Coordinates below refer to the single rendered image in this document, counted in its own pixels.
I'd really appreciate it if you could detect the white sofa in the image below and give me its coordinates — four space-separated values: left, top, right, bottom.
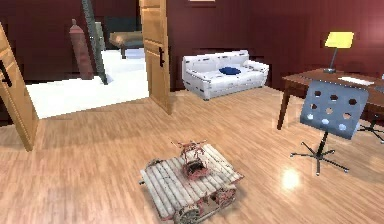
181 49 270 101

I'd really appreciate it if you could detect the white paper sheet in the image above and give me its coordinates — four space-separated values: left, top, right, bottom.
337 76 376 87

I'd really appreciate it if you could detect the blue perforated office chair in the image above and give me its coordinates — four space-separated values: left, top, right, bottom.
289 79 370 177

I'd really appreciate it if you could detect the brown cushioned bench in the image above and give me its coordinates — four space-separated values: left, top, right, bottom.
108 30 145 60

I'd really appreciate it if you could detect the dark red tall post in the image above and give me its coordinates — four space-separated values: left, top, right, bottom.
68 18 95 81

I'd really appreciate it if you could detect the pale log raft table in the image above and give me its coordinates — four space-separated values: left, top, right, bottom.
138 143 245 224

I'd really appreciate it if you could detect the yellow shade table lamp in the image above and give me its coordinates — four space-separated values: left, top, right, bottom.
322 31 355 75

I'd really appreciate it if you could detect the blue cushion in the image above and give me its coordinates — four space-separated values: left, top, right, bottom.
218 66 242 76

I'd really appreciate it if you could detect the black star chair base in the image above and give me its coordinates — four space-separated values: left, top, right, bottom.
357 113 384 145

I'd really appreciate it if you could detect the black door handle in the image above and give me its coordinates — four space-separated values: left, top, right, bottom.
0 59 13 88
158 46 166 68

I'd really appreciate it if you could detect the light wooden room door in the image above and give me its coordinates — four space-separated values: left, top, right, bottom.
0 21 40 153
138 0 173 116

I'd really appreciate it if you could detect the dark green leaning ladder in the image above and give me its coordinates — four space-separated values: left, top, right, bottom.
81 0 109 86

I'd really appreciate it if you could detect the brown wooden desk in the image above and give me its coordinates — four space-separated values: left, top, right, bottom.
276 68 384 131

